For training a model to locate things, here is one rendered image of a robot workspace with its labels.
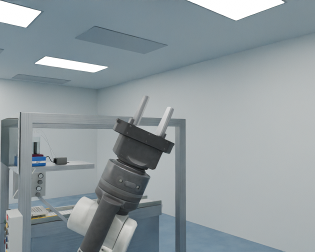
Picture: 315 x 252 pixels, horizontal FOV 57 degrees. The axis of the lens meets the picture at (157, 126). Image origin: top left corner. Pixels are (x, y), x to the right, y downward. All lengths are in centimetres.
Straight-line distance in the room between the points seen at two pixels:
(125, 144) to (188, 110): 496
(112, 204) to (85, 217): 7
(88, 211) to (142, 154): 14
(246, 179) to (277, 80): 153
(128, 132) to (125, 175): 8
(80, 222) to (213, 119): 459
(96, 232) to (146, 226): 250
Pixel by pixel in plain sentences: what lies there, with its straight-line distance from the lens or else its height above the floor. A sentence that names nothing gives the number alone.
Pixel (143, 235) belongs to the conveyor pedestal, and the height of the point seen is 60.
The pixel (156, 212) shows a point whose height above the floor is 81.
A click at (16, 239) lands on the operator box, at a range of 173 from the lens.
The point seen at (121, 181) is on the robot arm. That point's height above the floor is 149.
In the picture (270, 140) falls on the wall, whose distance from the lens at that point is 447.
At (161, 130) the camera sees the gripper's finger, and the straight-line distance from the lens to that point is 56.
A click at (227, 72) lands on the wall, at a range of 499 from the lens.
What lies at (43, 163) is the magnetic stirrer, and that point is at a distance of 251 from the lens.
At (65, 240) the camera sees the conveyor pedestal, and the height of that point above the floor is 70.
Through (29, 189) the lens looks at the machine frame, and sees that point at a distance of 179.
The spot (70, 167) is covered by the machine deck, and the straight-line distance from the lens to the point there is 252.
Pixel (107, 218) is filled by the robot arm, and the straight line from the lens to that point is 52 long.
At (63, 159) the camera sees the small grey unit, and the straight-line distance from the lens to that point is 259.
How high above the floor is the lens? 157
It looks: 2 degrees up
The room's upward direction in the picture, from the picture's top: straight up
